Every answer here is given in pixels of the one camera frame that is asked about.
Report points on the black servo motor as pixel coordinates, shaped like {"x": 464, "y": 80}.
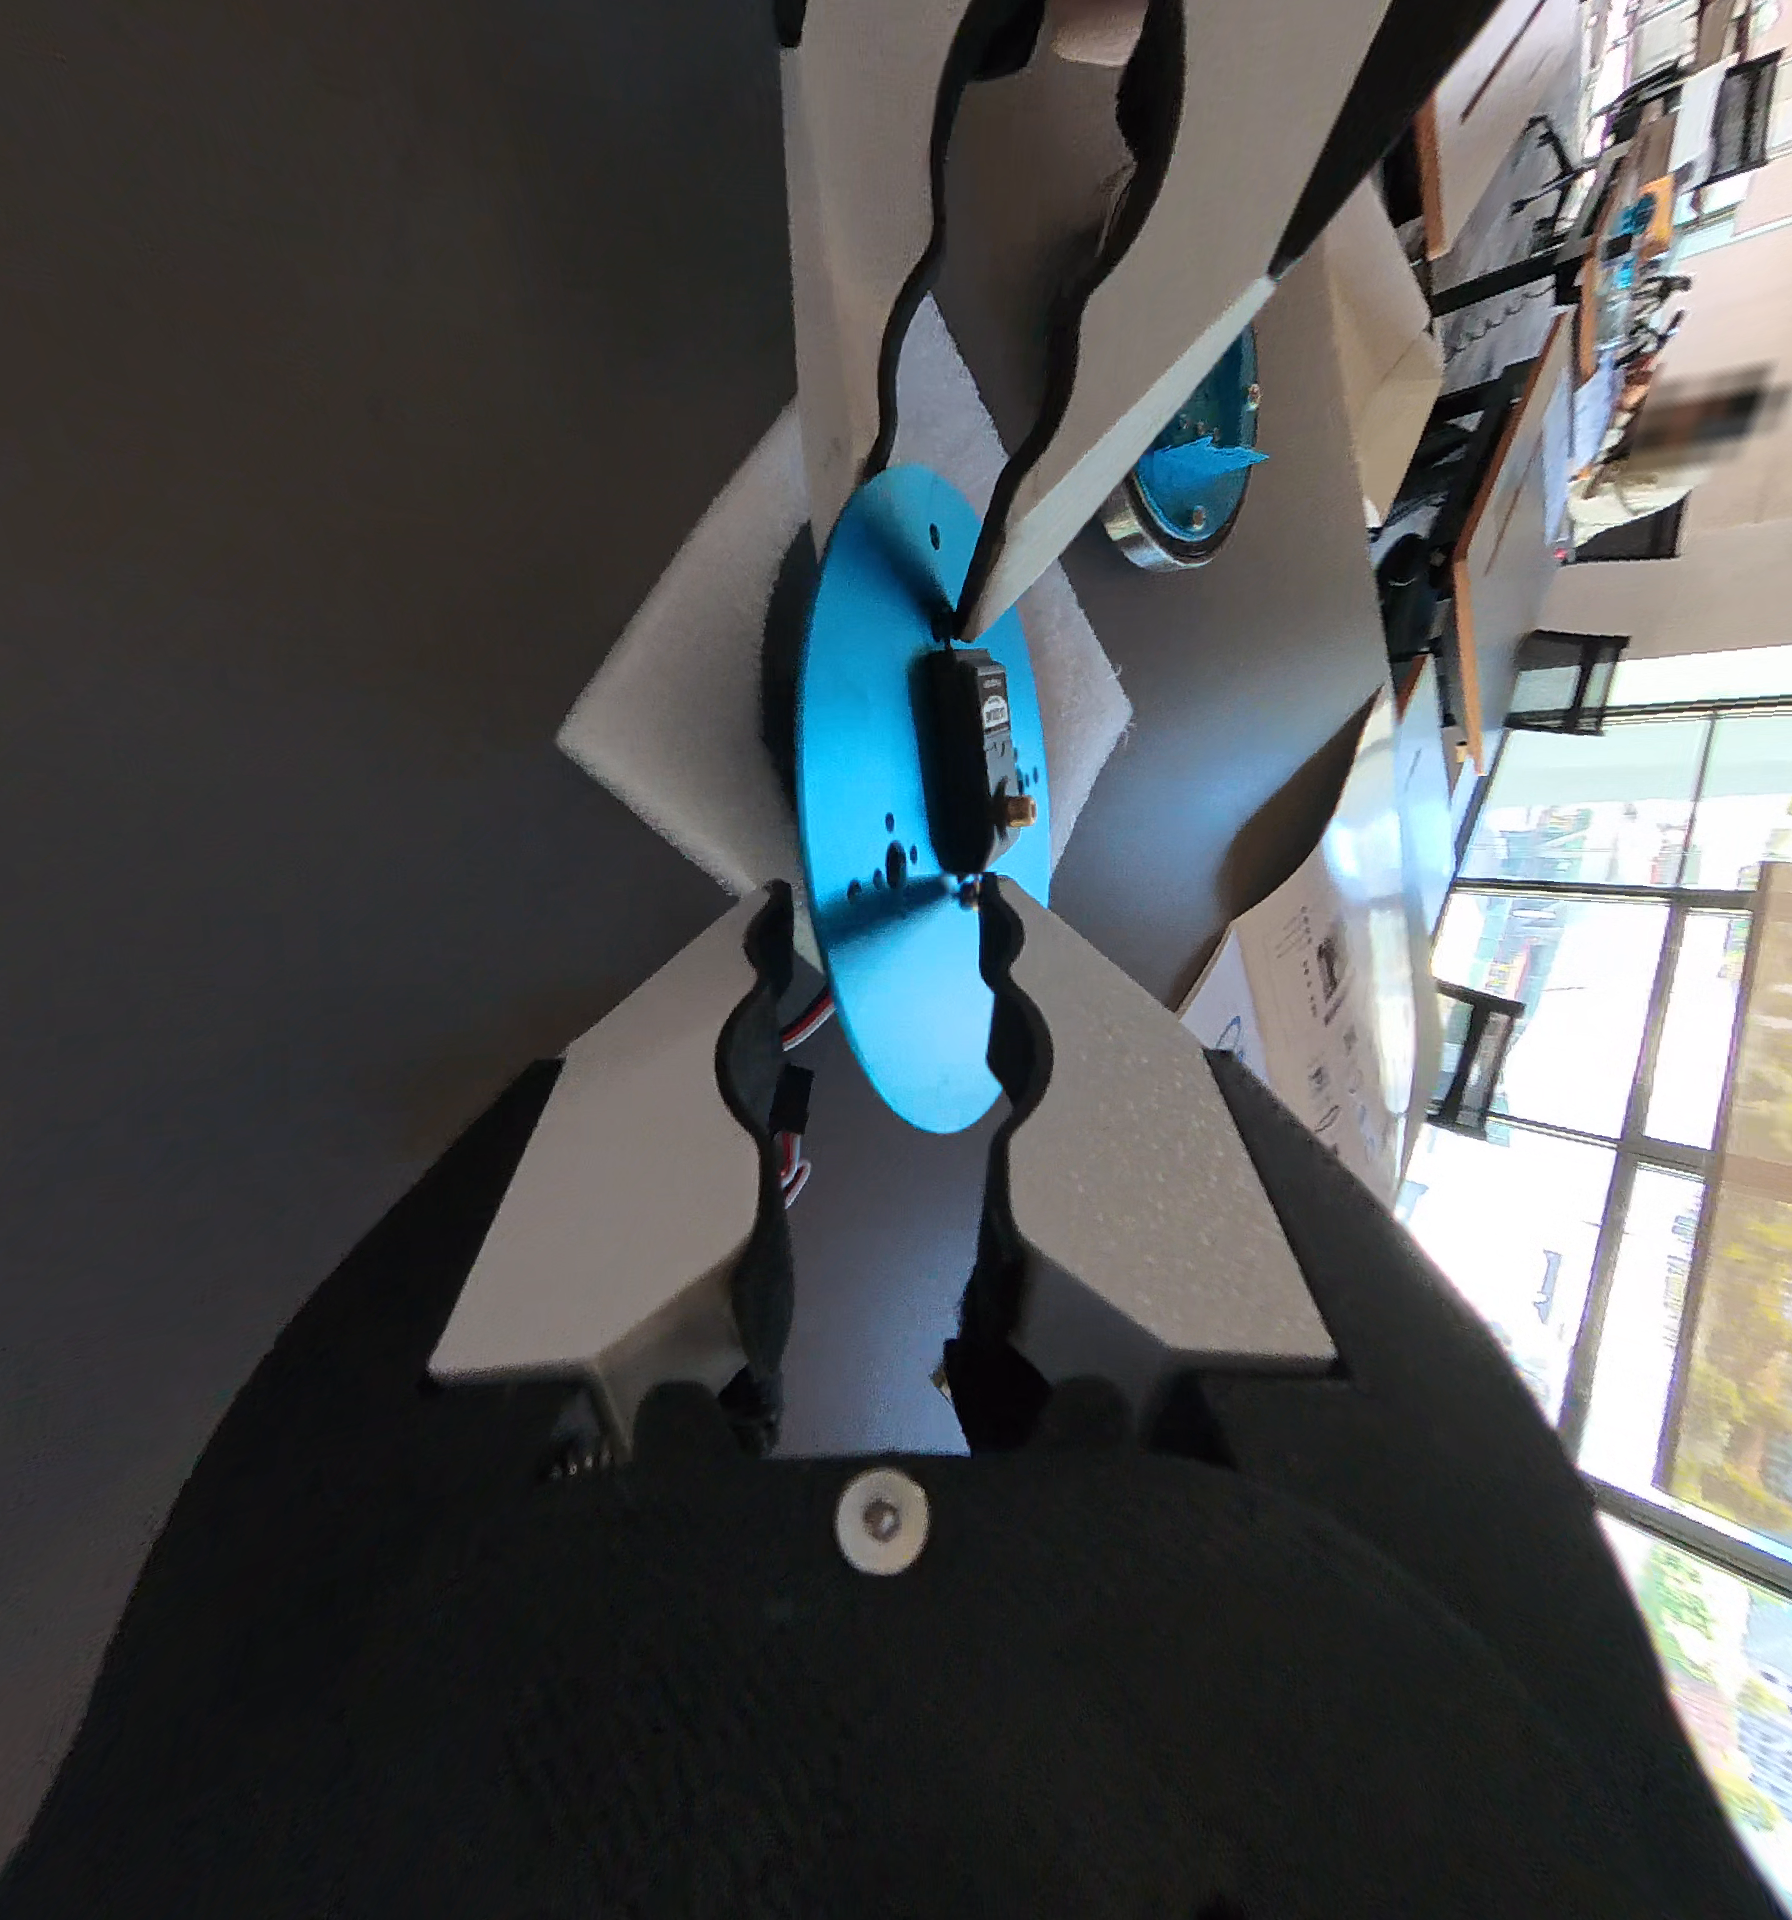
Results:
{"x": 964, "y": 750}

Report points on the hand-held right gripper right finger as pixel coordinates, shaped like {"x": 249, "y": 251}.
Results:
{"x": 1166, "y": 1199}

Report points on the blue round metal plate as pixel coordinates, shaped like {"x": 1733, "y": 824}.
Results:
{"x": 866, "y": 781}

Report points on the white instruction manual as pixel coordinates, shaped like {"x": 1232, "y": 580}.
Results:
{"x": 1302, "y": 989}

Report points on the white cardboard box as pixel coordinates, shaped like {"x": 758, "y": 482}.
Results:
{"x": 1383, "y": 353}

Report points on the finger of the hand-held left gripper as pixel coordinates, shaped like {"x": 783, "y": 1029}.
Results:
{"x": 851, "y": 225}
{"x": 1226, "y": 134}

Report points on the black office chair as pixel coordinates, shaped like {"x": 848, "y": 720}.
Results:
{"x": 1479, "y": 1058}
{"x": 1742, "y": 111}
{"x": 1564, "y": 682}

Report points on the wooden office table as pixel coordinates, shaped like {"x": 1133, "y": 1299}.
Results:
{"x": 1594, "y": 286}
{"x": 1469, "y": 598}

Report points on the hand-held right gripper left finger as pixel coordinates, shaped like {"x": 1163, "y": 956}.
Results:
{"x": 611, "y": 1199}

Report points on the round turntable base blue top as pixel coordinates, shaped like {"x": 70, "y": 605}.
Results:
{"x": 1189, "y": 495}

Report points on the large glass window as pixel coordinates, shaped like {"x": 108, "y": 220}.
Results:
{"x": 1661, "y": 1125}

